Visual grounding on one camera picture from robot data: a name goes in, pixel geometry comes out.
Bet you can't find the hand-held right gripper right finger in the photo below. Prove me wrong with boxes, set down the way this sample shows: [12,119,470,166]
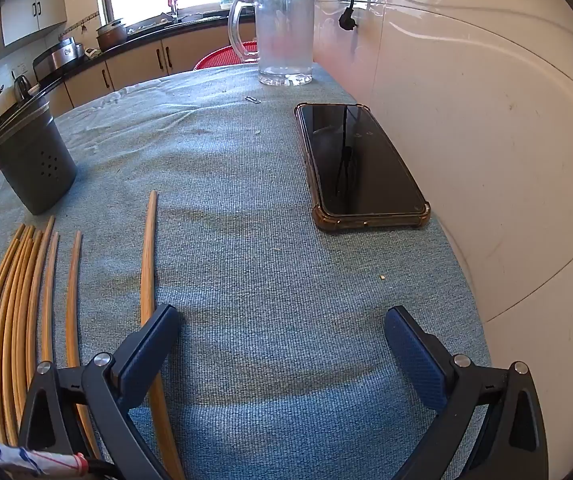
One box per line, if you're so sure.
[385,305,551,480]

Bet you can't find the black kitchen counter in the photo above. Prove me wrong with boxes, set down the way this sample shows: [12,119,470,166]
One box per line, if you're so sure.
[0,10,257,181]

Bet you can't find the blue-grey tablecloth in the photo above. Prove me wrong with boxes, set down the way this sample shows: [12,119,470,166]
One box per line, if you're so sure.
[0,62,492,480]

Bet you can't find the white wrapped cable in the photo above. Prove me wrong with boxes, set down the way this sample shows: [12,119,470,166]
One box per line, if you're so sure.
[0,425,90,480]

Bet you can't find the grey perforated chopstick holder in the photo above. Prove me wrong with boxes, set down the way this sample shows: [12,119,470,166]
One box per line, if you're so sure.
[0,101,78,216]

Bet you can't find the wooden chopstick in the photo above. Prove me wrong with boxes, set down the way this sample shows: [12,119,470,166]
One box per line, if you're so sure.
[139,190,186,480]

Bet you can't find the smartphone in brown case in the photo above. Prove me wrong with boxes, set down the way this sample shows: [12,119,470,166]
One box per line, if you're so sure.
[294,102,431,232]

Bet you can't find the clear plastic pitcher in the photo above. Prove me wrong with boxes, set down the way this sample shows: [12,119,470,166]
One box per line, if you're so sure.
[227,0,316,87]

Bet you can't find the brown ceramic jar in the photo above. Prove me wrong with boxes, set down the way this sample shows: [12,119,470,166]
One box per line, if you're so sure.
[95,19,130,52]

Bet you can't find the row of wooden chopsticks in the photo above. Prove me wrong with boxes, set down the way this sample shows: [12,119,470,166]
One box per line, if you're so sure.
[0,216,102,461]

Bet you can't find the metal kettle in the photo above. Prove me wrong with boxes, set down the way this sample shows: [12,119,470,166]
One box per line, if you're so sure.
[13,75,42,103]

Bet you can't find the red plastic basket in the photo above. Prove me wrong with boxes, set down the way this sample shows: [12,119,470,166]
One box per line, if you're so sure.
[194,41,260,71]

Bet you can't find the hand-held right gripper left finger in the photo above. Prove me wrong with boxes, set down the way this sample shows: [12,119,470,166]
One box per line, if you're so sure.
[18,303,183,480]

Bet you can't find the beige lower kitchen cabinets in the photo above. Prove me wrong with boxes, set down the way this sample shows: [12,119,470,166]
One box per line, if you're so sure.
[61,22,257,111]

